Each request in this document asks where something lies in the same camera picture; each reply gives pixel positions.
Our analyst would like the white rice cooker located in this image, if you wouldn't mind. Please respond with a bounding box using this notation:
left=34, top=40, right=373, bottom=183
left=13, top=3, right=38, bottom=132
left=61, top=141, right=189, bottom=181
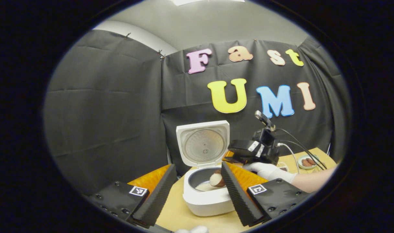
left=176, top=120, right=236, bottom=216

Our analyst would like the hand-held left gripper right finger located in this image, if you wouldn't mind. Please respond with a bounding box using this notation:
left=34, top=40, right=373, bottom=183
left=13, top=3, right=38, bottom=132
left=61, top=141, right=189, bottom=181
left=221, top=162, right=314, bottom=227

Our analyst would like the brown wooden spoon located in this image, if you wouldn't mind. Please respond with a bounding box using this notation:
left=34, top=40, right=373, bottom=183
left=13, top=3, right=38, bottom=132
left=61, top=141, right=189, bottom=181
left=210, top=170, right=226, bottom=188

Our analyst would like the pale green plate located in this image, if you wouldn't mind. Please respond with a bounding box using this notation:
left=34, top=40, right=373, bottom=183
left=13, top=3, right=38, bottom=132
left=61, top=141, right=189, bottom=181
left=298, top=155, right=321, bottom=170

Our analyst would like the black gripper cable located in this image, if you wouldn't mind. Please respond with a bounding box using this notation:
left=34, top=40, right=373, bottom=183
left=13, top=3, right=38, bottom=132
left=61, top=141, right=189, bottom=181
left=274, top=128, right=327, bottom=169
left=279, top=140, right=325, bottom=170

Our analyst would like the long ceiling light panel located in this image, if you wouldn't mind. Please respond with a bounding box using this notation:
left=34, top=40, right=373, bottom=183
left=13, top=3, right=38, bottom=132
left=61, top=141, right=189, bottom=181
left=171, top=0, right=246, bottom=6

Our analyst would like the black backdrop cloth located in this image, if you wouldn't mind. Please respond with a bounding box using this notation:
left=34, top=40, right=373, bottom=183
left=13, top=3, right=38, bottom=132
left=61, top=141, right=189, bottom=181
left=43, top=29, right=352, bottom=194

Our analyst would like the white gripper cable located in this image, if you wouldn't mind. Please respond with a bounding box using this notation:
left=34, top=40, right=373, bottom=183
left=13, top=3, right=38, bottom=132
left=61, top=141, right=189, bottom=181
left=277, top=143, right=300, bottom=174

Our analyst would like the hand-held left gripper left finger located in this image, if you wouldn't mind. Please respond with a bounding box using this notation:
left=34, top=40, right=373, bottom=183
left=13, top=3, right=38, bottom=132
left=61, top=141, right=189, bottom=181
left=87, top=163, right=178, bottom=228

